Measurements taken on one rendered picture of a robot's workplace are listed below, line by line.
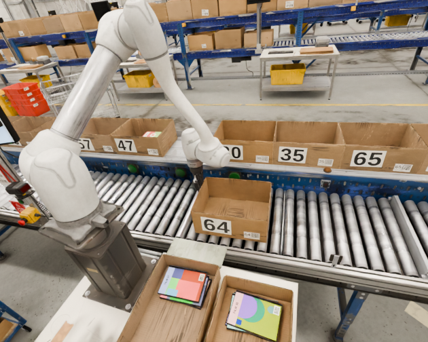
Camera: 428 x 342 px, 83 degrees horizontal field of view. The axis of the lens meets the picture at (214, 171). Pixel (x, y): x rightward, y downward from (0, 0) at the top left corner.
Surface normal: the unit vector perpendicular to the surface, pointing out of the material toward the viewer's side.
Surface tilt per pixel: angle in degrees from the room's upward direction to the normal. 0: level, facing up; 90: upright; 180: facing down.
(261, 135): 89
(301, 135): 89
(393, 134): 90
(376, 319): 0
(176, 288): 0
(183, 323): 1
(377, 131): 90
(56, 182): 73
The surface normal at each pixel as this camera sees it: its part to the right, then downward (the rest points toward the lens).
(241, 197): -0.25, 0.58
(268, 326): -0.11, -0.80
